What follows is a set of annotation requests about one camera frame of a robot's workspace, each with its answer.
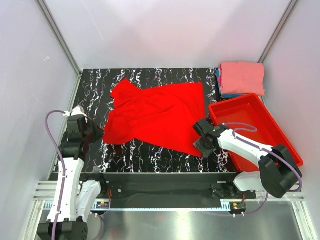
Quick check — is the red plastic bin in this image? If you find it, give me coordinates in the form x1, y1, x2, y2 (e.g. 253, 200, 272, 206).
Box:
208, 94, 304, 167

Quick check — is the black marble pattern mat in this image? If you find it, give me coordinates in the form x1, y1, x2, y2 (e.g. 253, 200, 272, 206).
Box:
73, 68, 236, 173

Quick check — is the right aluminium frame post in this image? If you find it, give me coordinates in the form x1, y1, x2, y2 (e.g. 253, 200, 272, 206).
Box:
258, 0, 300, 64

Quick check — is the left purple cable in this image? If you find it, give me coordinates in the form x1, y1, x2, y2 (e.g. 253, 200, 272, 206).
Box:
44, 110, 104, 240

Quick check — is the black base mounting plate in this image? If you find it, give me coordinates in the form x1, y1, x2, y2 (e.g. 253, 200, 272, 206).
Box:
75, 172, 256, 200

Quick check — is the aluminium frame post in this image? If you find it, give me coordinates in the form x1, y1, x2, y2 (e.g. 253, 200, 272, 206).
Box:
258, 0, 300, 64
34, 0, 82, 76

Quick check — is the grey slotted cable duct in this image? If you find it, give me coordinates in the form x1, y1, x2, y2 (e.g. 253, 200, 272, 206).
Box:
44, 200, 247, 211

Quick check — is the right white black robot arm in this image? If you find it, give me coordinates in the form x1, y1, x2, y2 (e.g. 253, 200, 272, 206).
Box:
193, 119, 303, 199

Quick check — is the left aluminium frame post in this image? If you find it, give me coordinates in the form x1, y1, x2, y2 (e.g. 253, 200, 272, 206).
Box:
34, 0, 82, 76

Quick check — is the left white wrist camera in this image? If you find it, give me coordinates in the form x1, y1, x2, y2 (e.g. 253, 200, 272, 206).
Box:
63, 105, 88, 118

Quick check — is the red t shirt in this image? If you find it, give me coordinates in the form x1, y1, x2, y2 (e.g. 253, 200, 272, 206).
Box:
103, 79, 206, 157

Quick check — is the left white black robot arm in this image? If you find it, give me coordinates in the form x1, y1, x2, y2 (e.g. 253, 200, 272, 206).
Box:
36, 114, 105, 240

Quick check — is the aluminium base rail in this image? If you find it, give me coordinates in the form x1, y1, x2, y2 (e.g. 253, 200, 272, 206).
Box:
33, 179, 304, 202

